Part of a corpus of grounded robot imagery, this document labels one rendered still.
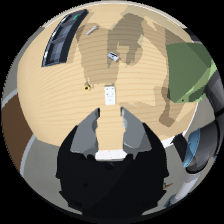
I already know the white domino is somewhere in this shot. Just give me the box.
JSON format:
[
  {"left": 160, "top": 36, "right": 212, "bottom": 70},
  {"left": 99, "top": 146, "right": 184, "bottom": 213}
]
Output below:
[{"left": 105, "top": 86, "right": 115, "bottom": 105}]

